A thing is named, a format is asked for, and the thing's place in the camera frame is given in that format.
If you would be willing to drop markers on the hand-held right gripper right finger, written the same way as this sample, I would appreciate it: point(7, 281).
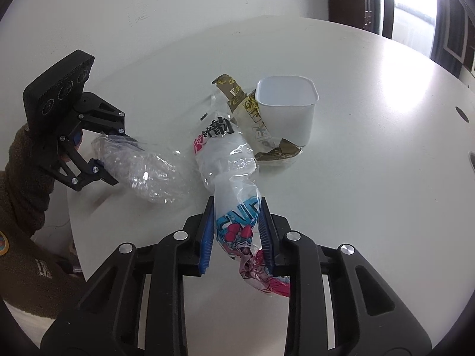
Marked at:
point(265, 233)

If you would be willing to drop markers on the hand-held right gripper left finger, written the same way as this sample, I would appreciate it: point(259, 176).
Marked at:
point(207, 230)

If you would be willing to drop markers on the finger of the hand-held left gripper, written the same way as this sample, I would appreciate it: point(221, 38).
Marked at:
point(79, 176)
point(104, 118)

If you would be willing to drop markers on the pink printed plastic bag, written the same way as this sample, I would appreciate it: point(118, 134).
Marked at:
point(237, 226)

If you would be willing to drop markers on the clear plastic bag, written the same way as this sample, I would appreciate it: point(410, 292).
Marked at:
point(148, 174)

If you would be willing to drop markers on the person's left forearm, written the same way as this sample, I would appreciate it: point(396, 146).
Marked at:
point(26, 200)

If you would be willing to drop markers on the clear packet with black print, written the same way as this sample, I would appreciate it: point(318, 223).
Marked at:
point(222, 152)

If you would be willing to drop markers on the gold brown wrapper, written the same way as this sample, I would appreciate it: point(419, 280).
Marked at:
point(252, 118)

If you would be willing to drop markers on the white square plastic cup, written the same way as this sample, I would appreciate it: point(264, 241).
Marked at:
point(289, 118)

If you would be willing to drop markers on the dark brown door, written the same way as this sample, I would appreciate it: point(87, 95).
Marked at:
point(356, 0)

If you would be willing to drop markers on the bright window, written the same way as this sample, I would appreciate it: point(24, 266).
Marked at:
point(413, 11)

